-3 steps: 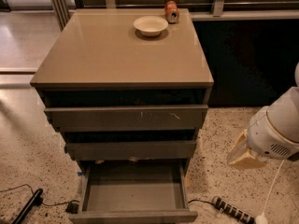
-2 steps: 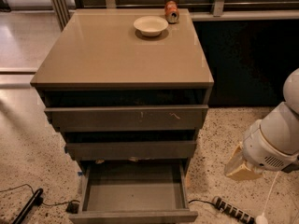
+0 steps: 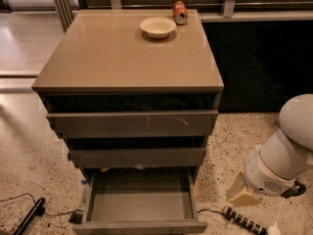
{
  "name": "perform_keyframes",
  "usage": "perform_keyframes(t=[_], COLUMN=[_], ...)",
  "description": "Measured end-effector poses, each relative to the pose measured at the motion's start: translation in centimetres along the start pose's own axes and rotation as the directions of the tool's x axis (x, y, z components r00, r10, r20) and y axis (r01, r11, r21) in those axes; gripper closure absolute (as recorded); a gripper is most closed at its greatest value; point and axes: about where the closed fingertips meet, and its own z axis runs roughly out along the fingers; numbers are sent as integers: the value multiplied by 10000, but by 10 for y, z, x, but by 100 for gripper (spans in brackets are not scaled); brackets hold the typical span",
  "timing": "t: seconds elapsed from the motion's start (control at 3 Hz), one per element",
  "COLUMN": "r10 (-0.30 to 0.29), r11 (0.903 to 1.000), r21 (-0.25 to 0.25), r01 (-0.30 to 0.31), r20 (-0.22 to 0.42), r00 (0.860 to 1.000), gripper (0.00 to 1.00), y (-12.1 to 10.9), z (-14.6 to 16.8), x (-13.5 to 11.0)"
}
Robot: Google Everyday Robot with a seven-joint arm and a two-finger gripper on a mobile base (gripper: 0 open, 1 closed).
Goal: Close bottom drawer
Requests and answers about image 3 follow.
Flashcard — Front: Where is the white bowl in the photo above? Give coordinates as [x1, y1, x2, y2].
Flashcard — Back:
[140, 17, 176, 39]

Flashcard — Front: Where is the black power strip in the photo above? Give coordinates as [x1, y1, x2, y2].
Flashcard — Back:
[222, 206, 267, 235]

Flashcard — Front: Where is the grey middle drawer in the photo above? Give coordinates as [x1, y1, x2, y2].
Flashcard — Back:
[68, 148, 205, 168]

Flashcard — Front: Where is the grey top drawer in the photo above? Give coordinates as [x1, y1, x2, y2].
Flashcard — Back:
[47, 111, 218, 139]

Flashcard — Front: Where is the orange soda can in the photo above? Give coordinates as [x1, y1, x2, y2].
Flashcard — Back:
[172, 1, 188, 25]

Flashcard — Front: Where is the black bar on floor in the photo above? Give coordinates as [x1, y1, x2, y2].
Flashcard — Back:
[13, 198, 45, 235]

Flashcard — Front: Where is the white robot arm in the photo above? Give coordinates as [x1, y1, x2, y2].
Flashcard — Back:
[226, 94, 313, 207]

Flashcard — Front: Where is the grey drawer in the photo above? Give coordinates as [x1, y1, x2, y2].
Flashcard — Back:
[68, 148, 205, 168]
[47, 111, 218, 139]
[72, 168, 207, 235]

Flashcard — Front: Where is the black power adapter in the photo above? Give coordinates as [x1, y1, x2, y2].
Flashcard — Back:
[68, 211, 83, 224]

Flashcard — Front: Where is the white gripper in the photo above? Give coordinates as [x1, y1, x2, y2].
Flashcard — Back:
[226, 144, 307, 207]

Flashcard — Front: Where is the grey bottom drawer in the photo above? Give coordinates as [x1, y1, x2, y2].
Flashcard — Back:
[72, 168, 207, 235]

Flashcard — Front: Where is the grey drawer cabinet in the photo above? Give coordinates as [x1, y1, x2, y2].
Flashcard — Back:
[31, 9, 225, 194]

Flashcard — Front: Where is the white cable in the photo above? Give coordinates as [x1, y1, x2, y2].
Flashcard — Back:
[275, 198, 286, 225]

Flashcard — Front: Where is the white plug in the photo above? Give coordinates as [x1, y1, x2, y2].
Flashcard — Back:
[267, 224, 281, 235]

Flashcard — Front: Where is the black cable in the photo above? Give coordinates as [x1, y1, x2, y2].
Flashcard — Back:
[197, 208, 227, 217]

